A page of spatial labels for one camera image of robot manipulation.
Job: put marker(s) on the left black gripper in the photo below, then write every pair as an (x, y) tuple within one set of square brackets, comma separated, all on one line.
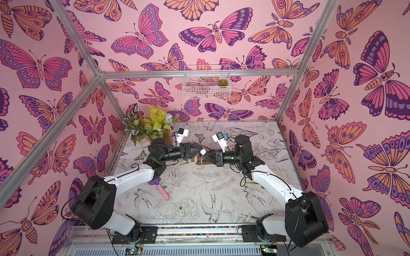
[(182, 151)]

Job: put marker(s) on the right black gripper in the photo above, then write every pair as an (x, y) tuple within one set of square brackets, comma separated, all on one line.
[(219, 157)]

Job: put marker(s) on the silver metal keychain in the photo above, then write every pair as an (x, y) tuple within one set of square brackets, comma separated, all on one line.
[(203, 153)]

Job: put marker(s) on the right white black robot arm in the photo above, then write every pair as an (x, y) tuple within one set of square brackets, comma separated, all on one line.
[(304, 219)]

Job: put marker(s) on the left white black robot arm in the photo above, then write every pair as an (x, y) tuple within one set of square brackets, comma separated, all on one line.
[(95, 203)]

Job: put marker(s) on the wooden watch stand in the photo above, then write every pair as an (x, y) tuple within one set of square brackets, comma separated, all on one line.
[(196, 161)]

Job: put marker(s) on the amber vase with plants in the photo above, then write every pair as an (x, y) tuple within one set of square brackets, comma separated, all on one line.
[(157, 124)]

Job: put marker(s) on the purple pink toy shovel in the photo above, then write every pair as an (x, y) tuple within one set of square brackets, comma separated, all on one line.
[(156, 182)]

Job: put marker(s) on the small succulent plant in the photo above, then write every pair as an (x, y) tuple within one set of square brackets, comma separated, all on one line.
[(223, 82)]

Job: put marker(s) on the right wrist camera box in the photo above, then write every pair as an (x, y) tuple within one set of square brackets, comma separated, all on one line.
[(220, 138)]

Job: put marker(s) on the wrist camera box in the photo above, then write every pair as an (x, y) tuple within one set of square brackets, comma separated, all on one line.
[(180, 134), (220, 138)]

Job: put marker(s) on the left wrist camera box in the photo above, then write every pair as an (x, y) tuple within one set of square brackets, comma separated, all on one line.
[(180, 134)]

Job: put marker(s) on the white wire wall basket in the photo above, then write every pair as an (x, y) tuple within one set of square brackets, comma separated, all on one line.
[(200, 81)]

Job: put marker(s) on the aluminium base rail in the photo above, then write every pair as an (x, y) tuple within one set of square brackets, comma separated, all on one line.
[(191, 240)]

